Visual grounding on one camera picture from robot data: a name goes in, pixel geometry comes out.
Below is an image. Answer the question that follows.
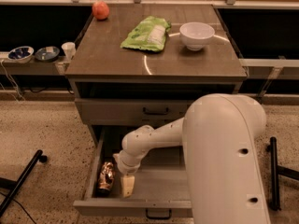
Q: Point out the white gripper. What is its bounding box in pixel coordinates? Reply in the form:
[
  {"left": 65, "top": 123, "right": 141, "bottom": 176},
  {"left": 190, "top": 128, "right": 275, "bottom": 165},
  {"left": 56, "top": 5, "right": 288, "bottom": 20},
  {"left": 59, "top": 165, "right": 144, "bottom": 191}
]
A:
[{"left": 113, "top": 151, "right": 141, "bottom": 198}]

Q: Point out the grey drawer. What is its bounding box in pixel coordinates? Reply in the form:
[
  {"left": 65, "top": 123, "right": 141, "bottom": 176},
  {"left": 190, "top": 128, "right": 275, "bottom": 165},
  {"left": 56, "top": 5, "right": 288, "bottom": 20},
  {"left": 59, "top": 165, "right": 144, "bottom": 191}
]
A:
[
  {"left": 74, "top": 126, "right": 192, "bottom": 220},
  {"left": 75, "top": 98, "right": 192, "bottom": 127}
]

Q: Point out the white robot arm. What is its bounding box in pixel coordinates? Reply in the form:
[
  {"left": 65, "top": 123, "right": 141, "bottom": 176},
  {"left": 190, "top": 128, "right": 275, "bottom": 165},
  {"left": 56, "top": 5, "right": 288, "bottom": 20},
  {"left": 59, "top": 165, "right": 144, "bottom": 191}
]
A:
[{"left": 114, "top": 93, "right": 271, "bottom": 224}]

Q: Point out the closed grey top drawer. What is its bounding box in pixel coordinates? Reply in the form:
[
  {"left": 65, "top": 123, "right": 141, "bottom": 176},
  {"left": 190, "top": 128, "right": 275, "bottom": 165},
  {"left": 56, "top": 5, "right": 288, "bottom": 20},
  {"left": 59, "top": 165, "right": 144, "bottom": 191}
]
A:
[{"left": 75, "top": 98, "right": 192, "bottom": 127}]

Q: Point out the grey drawer cabinet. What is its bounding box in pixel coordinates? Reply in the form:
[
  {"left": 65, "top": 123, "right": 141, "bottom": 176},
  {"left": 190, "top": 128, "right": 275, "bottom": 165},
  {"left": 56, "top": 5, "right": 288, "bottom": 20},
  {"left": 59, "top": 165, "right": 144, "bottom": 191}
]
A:
[{"left": 66, "top": 4, "right": 246, "bottom": 140}]

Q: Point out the black stand leg left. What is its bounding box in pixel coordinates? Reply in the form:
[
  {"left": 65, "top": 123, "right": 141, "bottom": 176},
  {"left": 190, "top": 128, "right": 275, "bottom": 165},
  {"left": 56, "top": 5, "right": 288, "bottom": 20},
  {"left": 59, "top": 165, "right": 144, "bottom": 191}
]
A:
[{"left": 0, "top": 149, "right": 48, "bottom": 217}]

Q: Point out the black stand leg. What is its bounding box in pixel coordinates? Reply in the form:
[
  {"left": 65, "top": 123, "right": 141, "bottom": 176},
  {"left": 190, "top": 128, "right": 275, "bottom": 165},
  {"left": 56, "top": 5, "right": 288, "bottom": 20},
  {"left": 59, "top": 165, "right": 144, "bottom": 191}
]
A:
[
  {"left": 0, "top": 149, "right": 48, "bottom": 217},
  {"left": 266, "top": 137, "right": 299, "bottom": 211}
]

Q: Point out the white paper cup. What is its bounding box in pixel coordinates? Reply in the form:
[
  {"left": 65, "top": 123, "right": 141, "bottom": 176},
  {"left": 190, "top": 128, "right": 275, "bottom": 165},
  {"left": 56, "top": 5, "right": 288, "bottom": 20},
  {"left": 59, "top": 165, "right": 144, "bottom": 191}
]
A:
[{"left": 62, "top": 42, "right": 76, "bottom": 60}]

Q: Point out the grey side shelf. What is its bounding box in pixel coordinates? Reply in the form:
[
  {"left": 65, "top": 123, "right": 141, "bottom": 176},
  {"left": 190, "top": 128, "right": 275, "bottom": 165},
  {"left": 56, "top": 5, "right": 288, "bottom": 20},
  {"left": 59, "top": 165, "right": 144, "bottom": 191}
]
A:
[{"left": 0, "top": 52, "right": 69, "bottom": 76}]

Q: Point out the black stand leg right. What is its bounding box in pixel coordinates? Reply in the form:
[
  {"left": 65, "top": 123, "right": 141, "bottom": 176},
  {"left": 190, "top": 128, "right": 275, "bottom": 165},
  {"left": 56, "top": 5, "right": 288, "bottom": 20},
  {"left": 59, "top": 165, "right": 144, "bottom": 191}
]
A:
[{"left": 266, "top": 137, "right": 299, "bottom": 211}]

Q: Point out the green chip bag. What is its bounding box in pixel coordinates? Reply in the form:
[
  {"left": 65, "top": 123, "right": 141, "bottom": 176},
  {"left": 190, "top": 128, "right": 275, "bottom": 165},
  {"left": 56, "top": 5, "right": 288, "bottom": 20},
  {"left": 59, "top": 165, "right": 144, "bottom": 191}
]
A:
[{"left": 121, "top": 16, "right": 171, "bottom": 52}]

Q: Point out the blue patterned bowl right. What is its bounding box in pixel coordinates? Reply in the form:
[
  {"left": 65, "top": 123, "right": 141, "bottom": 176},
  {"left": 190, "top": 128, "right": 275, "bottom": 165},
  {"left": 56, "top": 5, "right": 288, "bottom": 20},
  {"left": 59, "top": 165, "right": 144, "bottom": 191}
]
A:
[{"left": 35, "top": 46, "right": 60, "bottom": 62}]

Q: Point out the blue patterned bowl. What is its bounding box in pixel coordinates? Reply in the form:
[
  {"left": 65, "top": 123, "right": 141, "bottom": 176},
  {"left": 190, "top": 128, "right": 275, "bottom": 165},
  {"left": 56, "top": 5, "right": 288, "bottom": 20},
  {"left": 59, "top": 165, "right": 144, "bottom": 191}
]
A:
[
  {"left": 8, "top": 46, "right": 34, "bottom": 63},
  {"left": 35, "top": 46, "right": 60, "bottom": 62}
]

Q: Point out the white bowl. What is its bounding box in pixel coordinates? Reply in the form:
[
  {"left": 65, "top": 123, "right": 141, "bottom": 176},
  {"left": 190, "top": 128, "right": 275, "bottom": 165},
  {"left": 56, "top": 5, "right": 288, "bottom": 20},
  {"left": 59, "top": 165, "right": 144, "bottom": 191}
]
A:
[{"left": 179, "top": 22, "right": 215, "bottom": 51}]

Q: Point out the blue patterned bowl left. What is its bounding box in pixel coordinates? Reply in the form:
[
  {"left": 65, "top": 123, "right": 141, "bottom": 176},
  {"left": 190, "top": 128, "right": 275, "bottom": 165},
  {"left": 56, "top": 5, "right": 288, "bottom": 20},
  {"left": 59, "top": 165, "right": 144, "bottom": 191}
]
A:
[{"left": 8, "top": 46, "right": 34, "bottom": 63}]

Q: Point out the red apple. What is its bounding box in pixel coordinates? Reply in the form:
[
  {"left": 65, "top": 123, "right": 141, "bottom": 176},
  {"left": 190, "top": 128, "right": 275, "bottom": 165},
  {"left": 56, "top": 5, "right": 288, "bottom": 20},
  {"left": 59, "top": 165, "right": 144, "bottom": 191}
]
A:
[{"left": 92, "top": 1, "right": 109, "bottom": 21}]

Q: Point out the white cable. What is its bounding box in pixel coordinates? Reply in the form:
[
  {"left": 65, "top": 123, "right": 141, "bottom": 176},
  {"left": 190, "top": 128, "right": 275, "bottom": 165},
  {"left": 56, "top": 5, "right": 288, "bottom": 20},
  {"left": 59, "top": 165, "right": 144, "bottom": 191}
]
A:
[{"left": 0, "top": 59, "right": 26, "bottom": 102}]

